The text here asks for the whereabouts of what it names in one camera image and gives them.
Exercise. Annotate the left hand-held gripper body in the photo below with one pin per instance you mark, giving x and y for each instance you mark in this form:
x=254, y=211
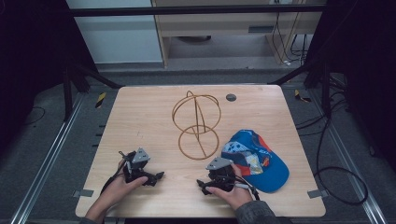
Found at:
x=136, y=168

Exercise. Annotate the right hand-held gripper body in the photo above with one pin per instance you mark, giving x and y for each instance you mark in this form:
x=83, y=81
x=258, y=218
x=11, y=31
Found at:
x=221, y=174

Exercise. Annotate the person's right hand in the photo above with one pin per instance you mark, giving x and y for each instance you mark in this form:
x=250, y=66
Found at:
x=232, y=196

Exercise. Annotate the person's left hand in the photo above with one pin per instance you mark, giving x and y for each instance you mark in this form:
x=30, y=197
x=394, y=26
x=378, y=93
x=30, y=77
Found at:
x=120, y=187

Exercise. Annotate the blue patterned baseball cap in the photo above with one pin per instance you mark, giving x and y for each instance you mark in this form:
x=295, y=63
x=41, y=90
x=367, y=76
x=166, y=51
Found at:
x=258, y=165

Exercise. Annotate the yellow black tape strip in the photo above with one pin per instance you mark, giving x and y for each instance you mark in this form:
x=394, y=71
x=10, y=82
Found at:
x=100, y=100
x=301, y=96

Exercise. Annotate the grey round table grommet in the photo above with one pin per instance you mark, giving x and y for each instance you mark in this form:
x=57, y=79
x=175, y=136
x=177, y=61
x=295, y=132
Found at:
x=231, y=97

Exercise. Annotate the black metal stand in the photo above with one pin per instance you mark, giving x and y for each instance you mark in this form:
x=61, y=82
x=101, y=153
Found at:
x=323, y=87
x=81, y=77

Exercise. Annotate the white cabinet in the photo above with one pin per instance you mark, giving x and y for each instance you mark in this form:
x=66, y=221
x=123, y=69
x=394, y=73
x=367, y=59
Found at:
x=118, y=37

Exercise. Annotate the black curtain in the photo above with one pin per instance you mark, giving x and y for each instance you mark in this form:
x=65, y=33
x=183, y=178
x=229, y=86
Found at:
x=31, y=62
x=364, y=62

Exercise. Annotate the grey table edge bracket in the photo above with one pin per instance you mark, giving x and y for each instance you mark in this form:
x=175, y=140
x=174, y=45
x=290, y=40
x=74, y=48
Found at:
x=317, y=193
x=83, y=193

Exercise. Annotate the metal floor rail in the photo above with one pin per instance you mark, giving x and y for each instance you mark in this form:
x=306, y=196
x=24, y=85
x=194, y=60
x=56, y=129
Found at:
x=46, y=161
x=348, y=161

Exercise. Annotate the black horizontal frame bar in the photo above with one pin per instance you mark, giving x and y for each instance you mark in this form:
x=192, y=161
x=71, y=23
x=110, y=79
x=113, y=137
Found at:
x=193, y=10

